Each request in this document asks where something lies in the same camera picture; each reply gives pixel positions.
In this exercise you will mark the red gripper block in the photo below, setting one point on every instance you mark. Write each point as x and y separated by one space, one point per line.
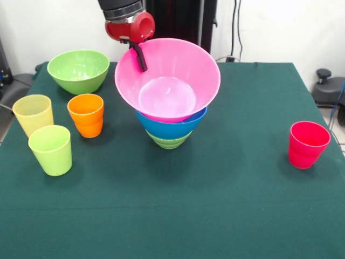
124 29

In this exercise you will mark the large pink plastic bowl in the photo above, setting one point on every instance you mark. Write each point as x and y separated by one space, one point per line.
175 67

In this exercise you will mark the large green plastic bowl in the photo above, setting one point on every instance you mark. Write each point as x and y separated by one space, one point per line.
78 81

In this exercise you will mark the blue plastic bowl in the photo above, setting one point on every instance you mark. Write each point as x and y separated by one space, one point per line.
169 129

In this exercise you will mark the small green plastic bowl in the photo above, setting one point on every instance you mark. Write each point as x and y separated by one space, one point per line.
168 143

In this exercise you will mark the orange plastic cup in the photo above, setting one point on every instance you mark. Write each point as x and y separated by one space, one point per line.
86 121

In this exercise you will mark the yellow plastic cup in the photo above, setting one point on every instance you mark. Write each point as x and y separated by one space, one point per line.
32 113

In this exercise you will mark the grey rounded base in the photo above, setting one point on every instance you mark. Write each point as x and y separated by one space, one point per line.
16 86

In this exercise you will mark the light green plastic cup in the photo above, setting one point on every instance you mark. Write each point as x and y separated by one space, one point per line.
51 153

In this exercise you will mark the black equipment box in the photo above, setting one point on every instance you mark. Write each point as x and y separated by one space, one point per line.
4 70

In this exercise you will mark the dark green tablecloth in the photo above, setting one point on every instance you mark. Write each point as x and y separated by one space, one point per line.
172 202

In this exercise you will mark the magenta plastic cup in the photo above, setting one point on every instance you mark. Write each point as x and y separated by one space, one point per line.
307 148

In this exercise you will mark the grey base with black knob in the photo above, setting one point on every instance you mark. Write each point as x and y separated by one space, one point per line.
327 91

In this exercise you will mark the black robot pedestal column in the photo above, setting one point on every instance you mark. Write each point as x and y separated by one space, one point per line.
183 21

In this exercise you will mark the grey wall socket plug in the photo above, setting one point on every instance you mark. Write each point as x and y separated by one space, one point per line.
229 58

